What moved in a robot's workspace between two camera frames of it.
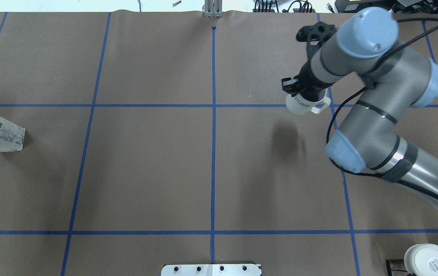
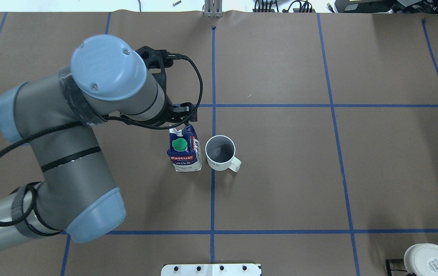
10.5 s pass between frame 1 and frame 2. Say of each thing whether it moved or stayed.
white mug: moved
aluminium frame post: stayed
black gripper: moved
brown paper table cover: stayed
